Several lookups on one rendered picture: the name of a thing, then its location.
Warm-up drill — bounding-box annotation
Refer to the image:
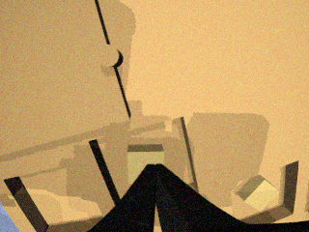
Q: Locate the yellow block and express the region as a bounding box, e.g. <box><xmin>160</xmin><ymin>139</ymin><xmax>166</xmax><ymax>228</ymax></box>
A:
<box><xmin>239</xmin><ymin>175</ymin><xmax>279</xmax><ymax>212</ymax></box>
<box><xmin>126</xmin><ymin>144</ymin><xmax>165</xmax><ymax>183</ymax></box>

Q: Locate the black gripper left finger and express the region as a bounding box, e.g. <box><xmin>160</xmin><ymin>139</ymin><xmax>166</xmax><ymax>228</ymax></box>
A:
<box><xmin>88</xmin><ymin>163</ymin><xmax>157</xmax><ymax>232</ymax></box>

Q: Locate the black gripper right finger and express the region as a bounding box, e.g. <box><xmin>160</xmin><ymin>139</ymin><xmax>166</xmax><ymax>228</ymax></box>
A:
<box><xmin>154</xmin><ymin>163</ymin><xmax>309</xmax><ymax>232</ymax></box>

